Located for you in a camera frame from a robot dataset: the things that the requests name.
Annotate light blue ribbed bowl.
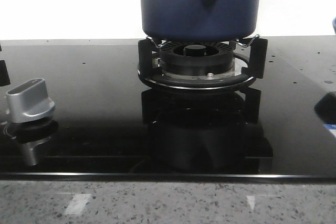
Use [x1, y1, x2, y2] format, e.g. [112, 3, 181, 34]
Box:
[332, 18, 336, 34]

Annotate silver stove control knob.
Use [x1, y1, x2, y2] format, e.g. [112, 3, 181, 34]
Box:
[6, 78, 55, 123]

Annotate dark blue cooking pot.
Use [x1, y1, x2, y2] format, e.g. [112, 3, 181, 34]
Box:
[140, 0, 259, 42]

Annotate black round gas burner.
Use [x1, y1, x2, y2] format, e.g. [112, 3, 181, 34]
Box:
[159, 42, 234, 80]

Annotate blue white cooktop sticker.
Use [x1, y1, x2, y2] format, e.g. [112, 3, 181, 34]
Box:
[324, 124, 336, 138]

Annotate black glass gas cooktop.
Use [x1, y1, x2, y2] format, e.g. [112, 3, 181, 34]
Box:
[1, 38, 335, 182]

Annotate black pot support grate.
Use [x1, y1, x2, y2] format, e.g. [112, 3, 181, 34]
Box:
[138, 35, 268, 92]

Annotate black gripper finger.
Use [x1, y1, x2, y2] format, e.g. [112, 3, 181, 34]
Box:
[314, 91, 336, 124]

